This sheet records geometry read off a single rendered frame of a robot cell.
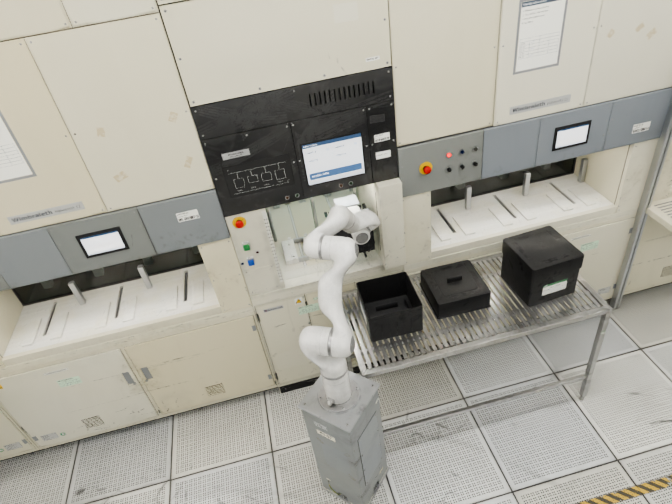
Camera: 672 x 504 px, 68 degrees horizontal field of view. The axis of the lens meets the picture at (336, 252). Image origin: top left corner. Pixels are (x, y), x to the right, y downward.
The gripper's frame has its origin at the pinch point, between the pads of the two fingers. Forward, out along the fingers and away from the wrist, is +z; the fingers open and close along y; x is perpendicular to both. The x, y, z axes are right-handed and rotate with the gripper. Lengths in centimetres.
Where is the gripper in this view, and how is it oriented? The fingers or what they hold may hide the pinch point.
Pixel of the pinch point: (346, 205)
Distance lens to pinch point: 265.3
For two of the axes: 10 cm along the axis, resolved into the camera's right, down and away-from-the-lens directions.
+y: 9.7, -2.3, 1.0
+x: -1.2, -7.9, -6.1
